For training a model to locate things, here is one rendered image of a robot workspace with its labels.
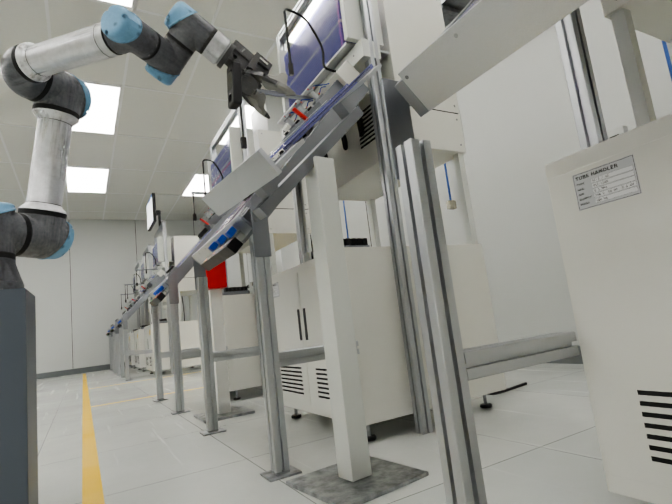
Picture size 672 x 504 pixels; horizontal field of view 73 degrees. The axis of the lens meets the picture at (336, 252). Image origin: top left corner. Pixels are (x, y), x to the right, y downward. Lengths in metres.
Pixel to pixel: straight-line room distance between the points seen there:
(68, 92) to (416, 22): 1.32
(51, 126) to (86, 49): 0.31
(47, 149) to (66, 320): 8.66
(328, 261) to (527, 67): 2.28
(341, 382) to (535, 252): 2.03
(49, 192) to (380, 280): 1.01
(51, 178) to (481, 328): 1.49
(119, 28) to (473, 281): 1.38
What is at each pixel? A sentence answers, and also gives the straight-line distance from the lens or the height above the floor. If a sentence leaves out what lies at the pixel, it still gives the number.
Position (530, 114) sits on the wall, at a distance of 3.07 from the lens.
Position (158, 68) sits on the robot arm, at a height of 1.06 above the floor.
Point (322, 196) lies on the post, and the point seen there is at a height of 0.71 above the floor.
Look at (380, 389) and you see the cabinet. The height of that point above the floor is 0.16.
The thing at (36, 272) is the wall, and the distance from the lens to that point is 10.20.
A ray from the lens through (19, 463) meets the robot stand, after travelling 1.31.
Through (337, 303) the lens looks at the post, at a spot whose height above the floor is 0.43.
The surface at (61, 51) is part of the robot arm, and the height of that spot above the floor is 1.09.
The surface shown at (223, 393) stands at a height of 0.11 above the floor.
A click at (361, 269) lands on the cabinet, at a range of 1.49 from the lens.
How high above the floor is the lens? 0.38
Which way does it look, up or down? 9 degrees up
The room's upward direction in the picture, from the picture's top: 7 degrees counter-clockwise
